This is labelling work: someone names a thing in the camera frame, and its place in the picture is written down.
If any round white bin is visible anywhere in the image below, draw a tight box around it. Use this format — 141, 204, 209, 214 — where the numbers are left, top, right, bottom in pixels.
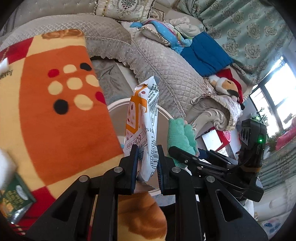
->
107, 98, 197, 205

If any beige crumpled garment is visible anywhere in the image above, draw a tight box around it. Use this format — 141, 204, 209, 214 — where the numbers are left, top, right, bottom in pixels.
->
170, 17, 204, 37

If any green plush cloth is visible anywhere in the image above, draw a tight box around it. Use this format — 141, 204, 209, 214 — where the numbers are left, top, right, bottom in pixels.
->
168, 118, 200, 167

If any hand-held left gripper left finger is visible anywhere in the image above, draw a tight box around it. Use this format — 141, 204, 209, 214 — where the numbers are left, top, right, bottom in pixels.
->
25, 145, 140, 241

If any window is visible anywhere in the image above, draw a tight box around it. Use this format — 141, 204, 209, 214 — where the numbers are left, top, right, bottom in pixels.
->
250, 56, 296, 139

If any small embroidered cushion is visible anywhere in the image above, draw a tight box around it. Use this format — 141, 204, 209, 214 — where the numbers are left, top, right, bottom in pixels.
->
150, 8, 166, 21

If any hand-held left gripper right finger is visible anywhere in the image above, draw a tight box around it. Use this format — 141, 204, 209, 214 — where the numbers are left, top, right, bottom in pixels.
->
156, 145, 269, 241

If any green patterned curtain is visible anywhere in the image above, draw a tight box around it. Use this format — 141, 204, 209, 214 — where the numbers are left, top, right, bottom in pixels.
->
178, 0, 293, 86

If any plush toy with red hat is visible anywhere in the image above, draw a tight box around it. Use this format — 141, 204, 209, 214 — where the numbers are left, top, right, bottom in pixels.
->
209, 69, 245, 110

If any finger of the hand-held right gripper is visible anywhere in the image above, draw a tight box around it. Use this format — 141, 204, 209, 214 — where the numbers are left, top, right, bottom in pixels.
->
168, 146, 204, 168
198, 149, 222, 160

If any colourful children's blanket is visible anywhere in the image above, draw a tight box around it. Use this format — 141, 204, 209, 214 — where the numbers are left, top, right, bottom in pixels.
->
129, 19, 193, 55

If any orange red patterned blanket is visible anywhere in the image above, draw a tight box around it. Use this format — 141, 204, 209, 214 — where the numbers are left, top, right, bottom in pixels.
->
0, 29, 168, 241

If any blue folded quilt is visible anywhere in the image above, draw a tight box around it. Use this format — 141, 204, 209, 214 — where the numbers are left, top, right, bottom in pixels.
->
180, 32, 234, 77

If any white printed snack wrapper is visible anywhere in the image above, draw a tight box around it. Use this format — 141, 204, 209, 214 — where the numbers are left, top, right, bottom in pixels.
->
124, 76, 160, 189

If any large embroidered beige cushion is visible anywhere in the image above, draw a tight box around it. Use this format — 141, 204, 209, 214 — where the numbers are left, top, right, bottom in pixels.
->
94, 0, 156, 20

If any grey tufted sofa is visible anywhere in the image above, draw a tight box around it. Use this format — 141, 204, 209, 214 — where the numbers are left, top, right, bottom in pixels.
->
0, 0, 245, 130

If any dark green foil packet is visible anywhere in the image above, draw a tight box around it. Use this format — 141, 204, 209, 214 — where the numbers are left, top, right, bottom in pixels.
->
0, 173, 37, 224

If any red plastic stool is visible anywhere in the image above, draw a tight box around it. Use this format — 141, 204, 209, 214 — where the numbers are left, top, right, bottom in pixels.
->
216, 131, 233, 151

